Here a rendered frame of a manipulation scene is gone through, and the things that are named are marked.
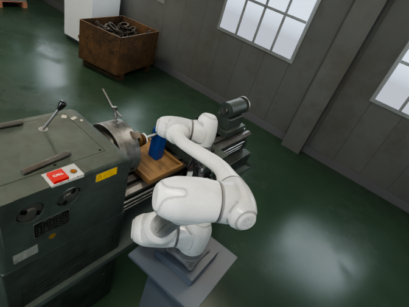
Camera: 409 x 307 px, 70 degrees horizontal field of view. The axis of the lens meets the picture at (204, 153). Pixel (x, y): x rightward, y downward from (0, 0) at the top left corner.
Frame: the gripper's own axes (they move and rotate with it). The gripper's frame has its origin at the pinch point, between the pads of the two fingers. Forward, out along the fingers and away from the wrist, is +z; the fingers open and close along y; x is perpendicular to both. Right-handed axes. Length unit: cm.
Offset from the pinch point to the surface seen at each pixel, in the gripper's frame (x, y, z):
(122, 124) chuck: 36, 29, -21
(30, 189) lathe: 71, -21, -13
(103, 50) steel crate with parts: 32, 368, 1
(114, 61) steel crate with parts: 15, 355, 12
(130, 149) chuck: 31.4, 17.9, -11.3
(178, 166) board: -4.8, 40.2, 10.6
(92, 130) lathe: 51, 18, -20
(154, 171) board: 10.8, 37.7, 13.5
